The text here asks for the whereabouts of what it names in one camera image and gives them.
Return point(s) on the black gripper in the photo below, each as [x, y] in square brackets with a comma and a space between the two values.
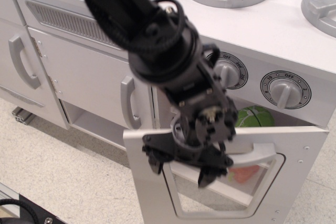
[163, 148]

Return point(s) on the white oven door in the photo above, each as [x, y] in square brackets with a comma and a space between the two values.
[297, 148]

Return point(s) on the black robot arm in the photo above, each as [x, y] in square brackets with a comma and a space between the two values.
[165, 51]

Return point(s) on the red toy bell pepper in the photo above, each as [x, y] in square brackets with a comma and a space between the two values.
[243, 174]

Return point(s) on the green toy cabbage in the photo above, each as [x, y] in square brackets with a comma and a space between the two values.
[255, 116]

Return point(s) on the grey middle control knob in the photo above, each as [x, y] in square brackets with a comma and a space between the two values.
[232, 72]

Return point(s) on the grey control knob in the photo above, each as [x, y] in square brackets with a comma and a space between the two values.
[232, 72]
[285, 90]

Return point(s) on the grey right control knob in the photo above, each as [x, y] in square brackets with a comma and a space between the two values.
[285, 90]

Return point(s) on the white cabinet door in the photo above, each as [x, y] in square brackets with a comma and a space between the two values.
[88, 85]

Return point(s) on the white toy kitchen unit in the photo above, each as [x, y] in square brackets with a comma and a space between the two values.
[270, 36]

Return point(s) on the white left fridge door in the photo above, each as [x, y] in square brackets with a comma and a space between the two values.
[41, 102]

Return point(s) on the silver vent grille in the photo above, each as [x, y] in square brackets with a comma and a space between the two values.
[70, 22]

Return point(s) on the silver stove burner right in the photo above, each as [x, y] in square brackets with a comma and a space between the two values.
[316, 13]

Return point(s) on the silver oven door handle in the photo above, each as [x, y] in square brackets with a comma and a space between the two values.
[261, 153]

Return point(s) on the silver cabinet door handle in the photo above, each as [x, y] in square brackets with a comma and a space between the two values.
[126, 89]

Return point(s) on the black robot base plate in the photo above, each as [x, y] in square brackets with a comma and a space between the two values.
[19, 209]

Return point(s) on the aluminium frame rail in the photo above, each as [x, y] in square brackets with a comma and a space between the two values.
[22, 116]

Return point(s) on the silver fridge door handle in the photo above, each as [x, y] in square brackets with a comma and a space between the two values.
[16, 46]

